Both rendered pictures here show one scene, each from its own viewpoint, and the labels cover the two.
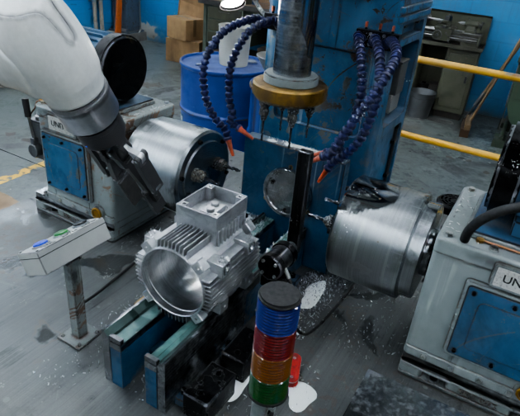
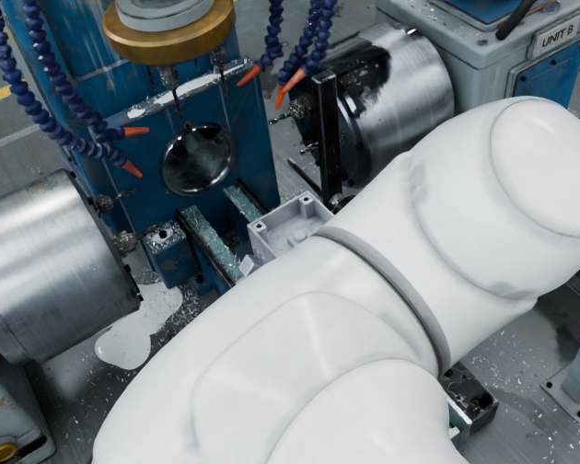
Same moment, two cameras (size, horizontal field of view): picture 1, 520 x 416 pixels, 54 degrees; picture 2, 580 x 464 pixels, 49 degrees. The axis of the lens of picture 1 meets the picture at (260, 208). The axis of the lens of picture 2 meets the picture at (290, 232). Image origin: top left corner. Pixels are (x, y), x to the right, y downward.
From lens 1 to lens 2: 84 cm
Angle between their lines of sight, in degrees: 45
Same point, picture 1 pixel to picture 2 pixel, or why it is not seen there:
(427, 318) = not seen: hidden behind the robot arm
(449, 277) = (494, 84)
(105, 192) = not seen: outside the picture
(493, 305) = (536, 75)
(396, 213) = (407, 65)
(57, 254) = not seen: outside the picture
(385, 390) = not seen: hidden behind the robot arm
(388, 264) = (435, 122)
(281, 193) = (191, 167)
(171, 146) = (68, 246)
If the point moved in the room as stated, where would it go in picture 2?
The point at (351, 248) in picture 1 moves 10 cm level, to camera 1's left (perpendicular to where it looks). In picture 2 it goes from (395, 140) to (370, 179)
